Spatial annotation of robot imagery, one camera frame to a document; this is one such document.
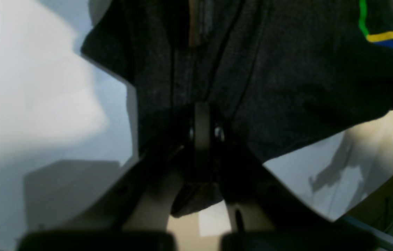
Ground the black t-shirt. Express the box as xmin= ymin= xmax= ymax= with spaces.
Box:
xmin=81 ymin=0 xmax=393 ymax=218

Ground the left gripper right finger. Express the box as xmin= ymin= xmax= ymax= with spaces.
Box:
xmin=203 ymin=104 xmax=334 ymax=232

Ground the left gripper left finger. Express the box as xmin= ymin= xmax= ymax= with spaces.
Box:
xmin=59 ymin=105 xmax=203 ymax=231

